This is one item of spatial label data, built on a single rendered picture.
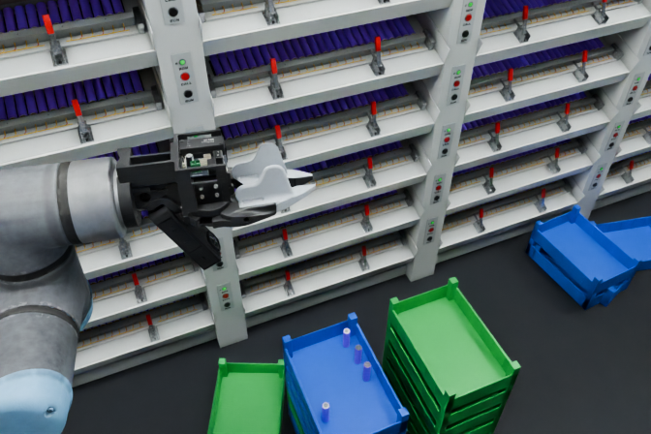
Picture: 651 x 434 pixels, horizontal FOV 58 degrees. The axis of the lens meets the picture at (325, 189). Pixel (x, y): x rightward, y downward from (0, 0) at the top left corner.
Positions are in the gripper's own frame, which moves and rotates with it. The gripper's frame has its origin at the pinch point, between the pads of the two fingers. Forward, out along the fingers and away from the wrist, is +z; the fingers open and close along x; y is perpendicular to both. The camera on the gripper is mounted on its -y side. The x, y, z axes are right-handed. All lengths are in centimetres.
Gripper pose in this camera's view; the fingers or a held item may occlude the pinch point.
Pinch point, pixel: (302, 188)
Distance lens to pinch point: 69.6
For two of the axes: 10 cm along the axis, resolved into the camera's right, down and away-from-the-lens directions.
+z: 9.8, -1.3, 1.7
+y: 0.1, -7.8, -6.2
